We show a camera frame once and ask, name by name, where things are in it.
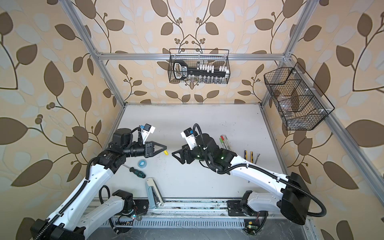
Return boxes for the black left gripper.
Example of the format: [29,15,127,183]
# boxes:
[121,140,167,160]

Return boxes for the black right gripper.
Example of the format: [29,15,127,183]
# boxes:
[172,142,213,164]

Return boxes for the white marker green end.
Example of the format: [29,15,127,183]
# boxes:
[220,137,228,150]

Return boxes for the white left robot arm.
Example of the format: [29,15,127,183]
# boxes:
[30,124,167,240]

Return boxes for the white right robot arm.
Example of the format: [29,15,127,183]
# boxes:
[172,124,327,225]

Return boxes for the blue tape roll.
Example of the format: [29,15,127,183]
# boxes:
[138,159,147,169]

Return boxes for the green black screwdriver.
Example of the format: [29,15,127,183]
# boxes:
[129,167,146,179]

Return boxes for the blue white stapler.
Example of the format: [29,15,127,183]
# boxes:
[146,178,165,209]

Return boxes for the yellow black pliers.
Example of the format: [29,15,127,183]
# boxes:
[244,150,254,163]

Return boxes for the black socket holder tool set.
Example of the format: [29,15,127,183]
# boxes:
[171,60,231,80]

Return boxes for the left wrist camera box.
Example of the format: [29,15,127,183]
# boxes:
[139,124,156,144]

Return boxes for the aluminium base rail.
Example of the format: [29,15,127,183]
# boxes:
[112,198,266,230]

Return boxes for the black wire basket back wall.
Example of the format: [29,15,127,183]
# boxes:
[168,48,231,85]

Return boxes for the black wire basket wall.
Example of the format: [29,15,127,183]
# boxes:
[168,48,231,85]
[264,63,335,131]

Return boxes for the aluminium frame corner post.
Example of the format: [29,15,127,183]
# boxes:
[59,1,126,108]

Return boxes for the black wire basket right wall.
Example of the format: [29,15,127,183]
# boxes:
[264,63,335,131]

